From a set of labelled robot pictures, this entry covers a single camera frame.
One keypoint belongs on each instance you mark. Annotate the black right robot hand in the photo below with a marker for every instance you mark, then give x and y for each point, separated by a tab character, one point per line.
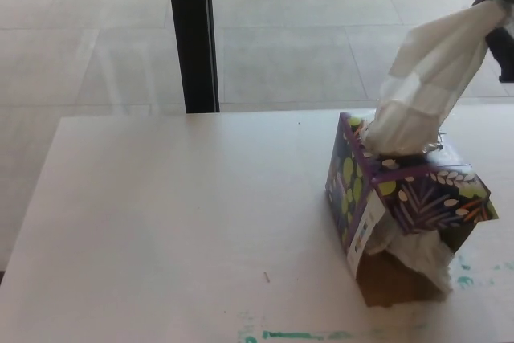
504	54

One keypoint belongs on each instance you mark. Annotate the white pulled tissue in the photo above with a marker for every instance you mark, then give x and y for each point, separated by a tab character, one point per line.
445	46

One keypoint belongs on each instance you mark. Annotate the purple floral tissue box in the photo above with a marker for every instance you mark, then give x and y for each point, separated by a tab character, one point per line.
417	206

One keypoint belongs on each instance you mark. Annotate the crumpled white tissue wad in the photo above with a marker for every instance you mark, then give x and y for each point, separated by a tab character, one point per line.
417	250

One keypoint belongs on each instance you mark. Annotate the black window frame post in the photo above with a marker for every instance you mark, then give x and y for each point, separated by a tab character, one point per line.
190	37

